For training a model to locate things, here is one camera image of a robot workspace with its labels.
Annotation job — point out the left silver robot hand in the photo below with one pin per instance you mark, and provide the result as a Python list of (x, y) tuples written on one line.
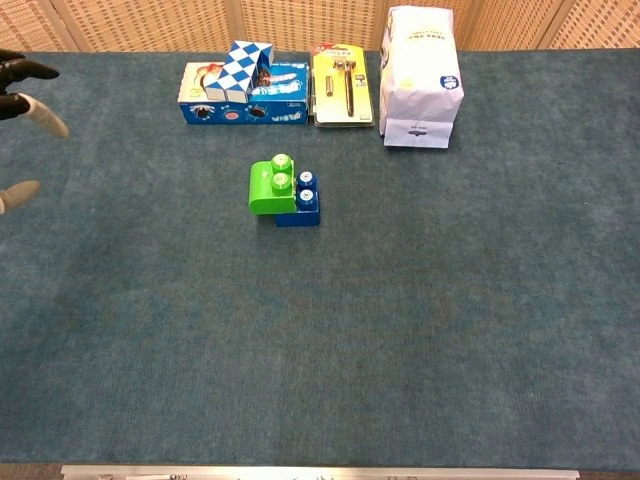
[(12, 106)]

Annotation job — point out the green toy brick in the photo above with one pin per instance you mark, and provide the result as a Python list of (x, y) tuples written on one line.
[(265, 197)]

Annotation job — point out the blue toy brick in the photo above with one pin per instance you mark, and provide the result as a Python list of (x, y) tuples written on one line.
[(302, 217)]

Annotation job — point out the woven wooden folding screen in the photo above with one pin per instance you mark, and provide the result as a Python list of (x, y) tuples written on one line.
[(150, 25)]

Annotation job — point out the blue white snake puzzle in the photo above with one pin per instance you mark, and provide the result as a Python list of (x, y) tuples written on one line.
[(240, 70)]

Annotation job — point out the blue printed cardboard box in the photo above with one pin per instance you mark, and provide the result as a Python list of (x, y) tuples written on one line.
[(282, 114)]

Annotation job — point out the yellow razor blister pack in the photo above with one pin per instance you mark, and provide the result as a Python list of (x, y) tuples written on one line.
[(334, 107)]

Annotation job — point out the teal felt table cloth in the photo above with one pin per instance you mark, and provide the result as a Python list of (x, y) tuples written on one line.
[(320, 325)]

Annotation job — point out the white paper bag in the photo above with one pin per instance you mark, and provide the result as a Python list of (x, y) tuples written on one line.
[(420, 75)]

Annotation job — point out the aluminium profile rail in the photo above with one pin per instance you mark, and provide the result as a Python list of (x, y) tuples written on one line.
[(320, 473)]

